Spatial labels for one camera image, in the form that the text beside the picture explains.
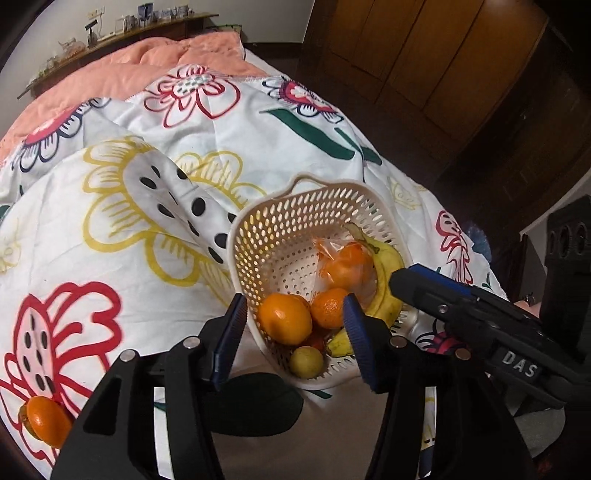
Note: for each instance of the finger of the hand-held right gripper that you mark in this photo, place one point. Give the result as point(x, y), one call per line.
point(461, 309)

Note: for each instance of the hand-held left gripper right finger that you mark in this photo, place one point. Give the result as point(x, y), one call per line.
point(358, 344)

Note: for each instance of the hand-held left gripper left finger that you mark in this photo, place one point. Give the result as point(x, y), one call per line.
point(231, 341)

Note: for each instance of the small tangerine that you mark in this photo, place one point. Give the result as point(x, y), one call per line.
point(328, 307)
point(46, 421)

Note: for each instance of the large orange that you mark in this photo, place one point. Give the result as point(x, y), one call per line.
point(284, 318)

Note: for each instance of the yellow banana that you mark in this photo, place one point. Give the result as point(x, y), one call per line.
point(388, 277)

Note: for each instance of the beige perforated plastic basket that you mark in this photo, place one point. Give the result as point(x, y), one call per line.
point(277, 230)

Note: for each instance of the small red fruit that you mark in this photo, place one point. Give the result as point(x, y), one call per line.
point(318, 341)

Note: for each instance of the small yellow-green fruit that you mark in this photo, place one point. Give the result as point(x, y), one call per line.
point(307, 362)

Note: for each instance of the orange in plastic bag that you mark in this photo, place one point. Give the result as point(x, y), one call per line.
point(346, 272)

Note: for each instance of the blue plastic bag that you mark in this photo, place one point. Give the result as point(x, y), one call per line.
point(475, 237)

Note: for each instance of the floral printed bedsheet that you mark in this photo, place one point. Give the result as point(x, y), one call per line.
point(138, 258)

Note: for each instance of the wooden wardrobe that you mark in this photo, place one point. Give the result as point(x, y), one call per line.
point(438, 55)

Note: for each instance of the pink blanket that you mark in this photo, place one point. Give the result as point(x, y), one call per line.
point(115, 74)

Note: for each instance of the cluster of glass jars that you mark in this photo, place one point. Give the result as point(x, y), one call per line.
point(64, 53)

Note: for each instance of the cluster of white cups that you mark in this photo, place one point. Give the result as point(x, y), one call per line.
point(173, 11)

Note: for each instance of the blue and white pitcher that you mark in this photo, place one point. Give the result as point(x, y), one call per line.
point(146, 12)

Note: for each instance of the small desk stand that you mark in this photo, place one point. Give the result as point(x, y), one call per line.
point(92, 27)

